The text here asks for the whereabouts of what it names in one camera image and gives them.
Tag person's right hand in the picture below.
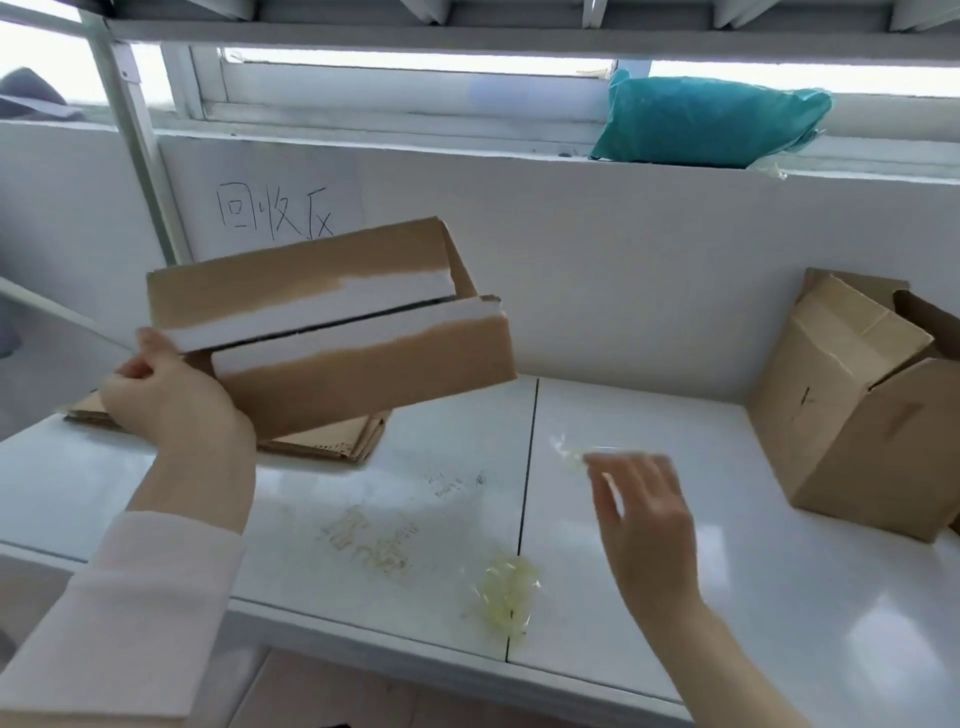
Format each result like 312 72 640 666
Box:
584 449 708 626

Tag person's left hand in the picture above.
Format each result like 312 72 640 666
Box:
97 328 259 472

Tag grey cloth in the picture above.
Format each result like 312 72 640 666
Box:
0 67 88 121

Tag clear tape strip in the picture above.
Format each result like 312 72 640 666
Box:
549 431 654 478

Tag clear tape wad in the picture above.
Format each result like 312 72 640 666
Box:
468 553 545 639

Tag glossy taped cardboard box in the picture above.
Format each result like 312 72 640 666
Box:
146 217 520 444

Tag plain brown cardboard box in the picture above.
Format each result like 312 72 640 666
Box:
749 267 960 543

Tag person's right forearm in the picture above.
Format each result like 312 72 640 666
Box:
637 592 815 728

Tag teal plastic bag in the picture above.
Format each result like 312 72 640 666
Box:
590 68 835 172

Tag white wrist sleeve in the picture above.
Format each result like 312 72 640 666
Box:
0 512 249 728

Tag green printed cardboard box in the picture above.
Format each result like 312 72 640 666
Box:
63 389 391 464

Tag white handwritten paper sign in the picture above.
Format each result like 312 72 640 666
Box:
183 142 367 264

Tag white metal shelf rack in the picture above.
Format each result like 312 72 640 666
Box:
0 0 960 728

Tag person's left forearm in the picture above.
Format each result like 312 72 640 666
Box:
0 449 258 728

